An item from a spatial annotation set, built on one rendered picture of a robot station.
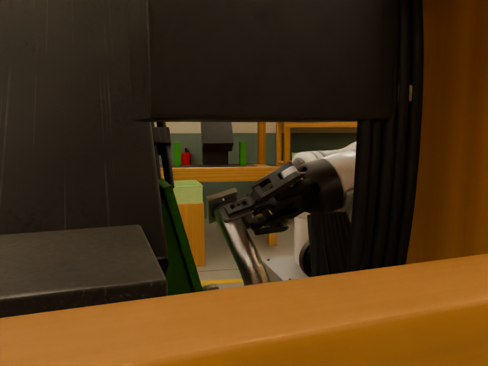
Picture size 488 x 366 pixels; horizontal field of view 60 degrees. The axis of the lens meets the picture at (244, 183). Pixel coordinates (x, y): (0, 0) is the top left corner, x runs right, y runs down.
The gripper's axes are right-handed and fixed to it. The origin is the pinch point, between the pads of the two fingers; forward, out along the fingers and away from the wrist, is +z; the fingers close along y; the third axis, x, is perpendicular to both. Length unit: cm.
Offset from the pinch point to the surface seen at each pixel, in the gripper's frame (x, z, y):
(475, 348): 25.7, 1.2, 28.4
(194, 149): -361, -111, -415
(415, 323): 24.0, 3.9, 30.1
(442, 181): 16.1, -7.8, 23.6
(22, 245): 1.5, 22.0, 11.4
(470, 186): 17.8, -7.8, 25.3
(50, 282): 10.1, 18.9, 18.4
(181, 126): -388, -103, -391
